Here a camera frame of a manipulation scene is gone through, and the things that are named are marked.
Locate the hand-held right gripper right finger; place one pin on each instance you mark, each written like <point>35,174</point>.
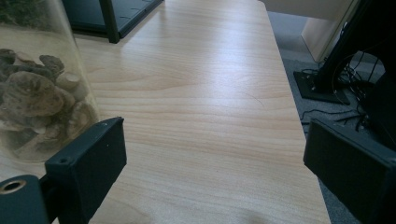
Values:
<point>351,174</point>

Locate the beige cabinet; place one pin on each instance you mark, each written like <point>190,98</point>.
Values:
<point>317,34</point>

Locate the black metal shelf rack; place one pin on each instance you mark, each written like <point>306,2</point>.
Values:
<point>130,15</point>

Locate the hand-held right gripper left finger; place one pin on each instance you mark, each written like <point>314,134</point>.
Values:
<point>90,168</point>

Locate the black box on floor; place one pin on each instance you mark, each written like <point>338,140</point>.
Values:
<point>381,109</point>

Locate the glass jar of dried mushrooms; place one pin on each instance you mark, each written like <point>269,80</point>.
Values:
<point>34,93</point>

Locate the black metal stand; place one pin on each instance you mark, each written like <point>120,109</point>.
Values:
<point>320,90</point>

